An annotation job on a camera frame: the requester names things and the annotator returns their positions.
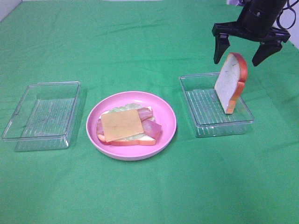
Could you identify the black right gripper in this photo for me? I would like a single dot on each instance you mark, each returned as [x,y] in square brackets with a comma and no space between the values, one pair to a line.
[254,23]

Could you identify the toast bread slice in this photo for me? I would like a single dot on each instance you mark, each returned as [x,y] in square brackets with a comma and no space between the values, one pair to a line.
[145,142]
[231,81]

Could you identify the bacon strip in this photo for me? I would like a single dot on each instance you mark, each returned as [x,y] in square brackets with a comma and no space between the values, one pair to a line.
[151,128]
[144,113]

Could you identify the green lettuce leaf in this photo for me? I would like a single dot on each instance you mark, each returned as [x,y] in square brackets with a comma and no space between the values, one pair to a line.
[131,106]

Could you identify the yellow cheese slice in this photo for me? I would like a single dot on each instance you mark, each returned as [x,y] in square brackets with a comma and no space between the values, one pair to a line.
[120,125]

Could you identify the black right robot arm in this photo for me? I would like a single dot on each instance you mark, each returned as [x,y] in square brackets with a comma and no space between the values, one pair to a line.
[255,23]

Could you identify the right clear plastic tray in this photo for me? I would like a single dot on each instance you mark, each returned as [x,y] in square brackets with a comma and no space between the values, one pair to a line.
[206,114]

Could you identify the clear plastic tray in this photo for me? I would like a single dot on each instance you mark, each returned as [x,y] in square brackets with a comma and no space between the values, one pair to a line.
[206,114]
[45,117]

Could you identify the pink plate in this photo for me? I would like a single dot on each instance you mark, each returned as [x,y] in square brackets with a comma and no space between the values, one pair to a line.
[163,114]

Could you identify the green tablecloth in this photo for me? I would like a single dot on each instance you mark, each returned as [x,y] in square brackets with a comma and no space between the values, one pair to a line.
[110,47]

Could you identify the left clear plastic tray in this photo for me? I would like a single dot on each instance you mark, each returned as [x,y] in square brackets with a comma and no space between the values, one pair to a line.
[45,117]

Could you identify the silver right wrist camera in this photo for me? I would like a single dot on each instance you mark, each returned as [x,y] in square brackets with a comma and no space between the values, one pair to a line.
[236,2]

